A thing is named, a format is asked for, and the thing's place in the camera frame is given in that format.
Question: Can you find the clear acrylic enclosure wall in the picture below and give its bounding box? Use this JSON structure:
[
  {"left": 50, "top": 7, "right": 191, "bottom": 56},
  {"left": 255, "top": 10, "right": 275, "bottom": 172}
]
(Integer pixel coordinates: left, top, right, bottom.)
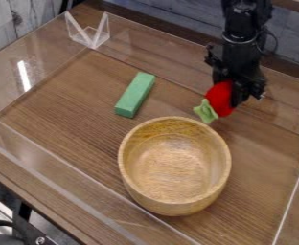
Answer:
[{"left": 0, "top": 109, "right": 199, "bottom": 245}]

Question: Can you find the red plush strawberry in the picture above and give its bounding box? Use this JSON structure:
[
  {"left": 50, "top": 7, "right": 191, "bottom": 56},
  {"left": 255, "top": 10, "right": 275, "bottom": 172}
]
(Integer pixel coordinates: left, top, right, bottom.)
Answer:
[{"left": 194, "top": 79, "right": 234, "bottom": 123}]

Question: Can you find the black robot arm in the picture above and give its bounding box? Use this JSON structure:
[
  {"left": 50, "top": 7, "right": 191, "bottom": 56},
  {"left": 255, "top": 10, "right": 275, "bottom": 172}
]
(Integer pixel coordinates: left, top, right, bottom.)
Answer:
[{"left": 204, "top": 0, "right": 275, "bottom": 107}]

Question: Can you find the clear acrylic corner bracket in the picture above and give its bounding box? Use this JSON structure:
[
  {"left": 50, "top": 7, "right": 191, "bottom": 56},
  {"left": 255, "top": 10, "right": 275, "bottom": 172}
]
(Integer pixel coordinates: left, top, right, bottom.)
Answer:
[{"left": 64, "top": 11, "right": 109, "bottom": 50}]

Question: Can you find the wooden bowl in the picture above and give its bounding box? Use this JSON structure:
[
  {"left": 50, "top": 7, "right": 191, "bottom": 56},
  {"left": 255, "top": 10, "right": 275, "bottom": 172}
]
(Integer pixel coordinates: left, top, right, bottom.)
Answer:
[{"left": 117, "top": 116, "right": 231, "bottom": 216}]

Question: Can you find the black table leg bracket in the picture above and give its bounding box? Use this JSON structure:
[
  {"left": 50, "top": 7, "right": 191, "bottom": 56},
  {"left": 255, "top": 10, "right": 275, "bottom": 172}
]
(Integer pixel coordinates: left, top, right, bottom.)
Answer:
[{"left": 13, "top": 202, "right": 57, "bottom": 245}]

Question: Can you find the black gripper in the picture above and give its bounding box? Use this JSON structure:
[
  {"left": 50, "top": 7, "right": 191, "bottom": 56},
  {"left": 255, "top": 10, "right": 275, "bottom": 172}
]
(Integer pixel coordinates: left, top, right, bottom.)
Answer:
[{"left": 204, "top": 33, "right": 267, "bottom": 107}]

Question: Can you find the green rectangular block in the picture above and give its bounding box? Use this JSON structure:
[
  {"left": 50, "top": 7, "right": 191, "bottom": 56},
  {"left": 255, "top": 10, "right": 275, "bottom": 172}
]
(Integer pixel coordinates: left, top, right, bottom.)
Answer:
[{"left": 115, "top": 72, "right": 156, "bottom": 118}]

